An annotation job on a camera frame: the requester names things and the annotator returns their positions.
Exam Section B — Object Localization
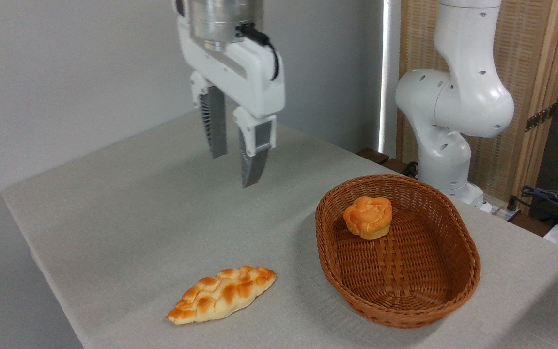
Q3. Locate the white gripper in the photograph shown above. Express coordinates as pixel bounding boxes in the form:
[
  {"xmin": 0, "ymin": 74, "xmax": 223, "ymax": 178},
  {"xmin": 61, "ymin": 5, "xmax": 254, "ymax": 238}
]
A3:
[{"xmin": 176, "ymin": 0, "xmax": 286, "ymax": 189}]

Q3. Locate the round orange bread bun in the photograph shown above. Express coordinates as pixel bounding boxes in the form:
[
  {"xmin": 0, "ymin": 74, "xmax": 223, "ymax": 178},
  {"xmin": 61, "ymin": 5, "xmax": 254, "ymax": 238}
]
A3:
[{"xmin": 343, "ymin": 196, "xmax": 393, "ymax": 240}]

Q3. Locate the long braided bread loaf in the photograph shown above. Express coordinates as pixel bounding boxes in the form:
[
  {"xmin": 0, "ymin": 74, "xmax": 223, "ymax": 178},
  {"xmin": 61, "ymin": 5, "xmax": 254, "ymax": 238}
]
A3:
[{"xmin": 166, "ymin": 265, "xmax": 277, "ymax": 325}]

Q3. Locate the brown wicker oval basket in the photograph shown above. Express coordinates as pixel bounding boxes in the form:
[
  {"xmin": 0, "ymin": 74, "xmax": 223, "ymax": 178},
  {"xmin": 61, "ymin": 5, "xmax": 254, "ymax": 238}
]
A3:
[{"xmin": 315, "ymin": 174, "xmax": 481, "ymax": 330}]

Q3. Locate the silver cylindrical wrist flange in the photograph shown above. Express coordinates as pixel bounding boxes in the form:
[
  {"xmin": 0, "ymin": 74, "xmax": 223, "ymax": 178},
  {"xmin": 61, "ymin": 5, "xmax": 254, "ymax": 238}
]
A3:
[{"xmin": 188, "ymin": 0, "xmax": 264, "ymax": 52}]

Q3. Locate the dark brown wooden block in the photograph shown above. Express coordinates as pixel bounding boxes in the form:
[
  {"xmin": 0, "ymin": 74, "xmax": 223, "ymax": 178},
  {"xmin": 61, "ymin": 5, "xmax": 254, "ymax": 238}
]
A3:
[
  {"xmin": 356, "ymin": 147, "xmax": 390, "ymax": 165},
  {"xmin": 381, "ymin": 158, "xmax": 411, "ymax": 175}
]

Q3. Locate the grey tablecloth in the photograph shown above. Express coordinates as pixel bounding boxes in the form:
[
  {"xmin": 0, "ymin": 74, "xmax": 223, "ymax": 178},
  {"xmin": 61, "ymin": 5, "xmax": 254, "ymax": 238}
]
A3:
[{"xmin": 2, "ymin": 109, "xmax": 558, "ymax": 349}]

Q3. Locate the white power strip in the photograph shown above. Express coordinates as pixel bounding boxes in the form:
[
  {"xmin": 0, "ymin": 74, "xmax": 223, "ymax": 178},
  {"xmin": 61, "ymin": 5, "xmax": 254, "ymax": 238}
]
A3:
[{"xmin": 488, "ymin": 204, "xmax": 516, "ymax": 220}]

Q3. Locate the metal screen hinge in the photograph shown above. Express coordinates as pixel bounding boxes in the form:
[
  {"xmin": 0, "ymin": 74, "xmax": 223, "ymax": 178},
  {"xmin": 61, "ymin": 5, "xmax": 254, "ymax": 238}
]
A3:
[{"xmin": 525, "ymin": 104, "xmax": 557, "ymax": 132}]

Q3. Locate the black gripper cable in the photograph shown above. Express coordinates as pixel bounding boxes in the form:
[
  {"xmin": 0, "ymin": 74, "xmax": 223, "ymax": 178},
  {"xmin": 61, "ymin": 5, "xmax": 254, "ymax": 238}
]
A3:
[{"xmin": 236, "ymin": 23, "xmax": 280, "ymax": 81}]

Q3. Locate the white vertical post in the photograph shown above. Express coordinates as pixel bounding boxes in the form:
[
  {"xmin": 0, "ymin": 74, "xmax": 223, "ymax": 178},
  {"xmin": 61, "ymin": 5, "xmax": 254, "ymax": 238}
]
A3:
[{"xmin": 378, "ymin": 0, "xmax": 402, "ymax": 158}]

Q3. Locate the blue grey cable bundle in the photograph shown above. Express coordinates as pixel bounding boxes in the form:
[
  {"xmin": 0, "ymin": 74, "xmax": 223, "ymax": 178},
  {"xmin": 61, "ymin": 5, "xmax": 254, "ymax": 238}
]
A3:
[{"xmin": 519, "ymin": 186, "xmax": 558, "ymax": 229}]

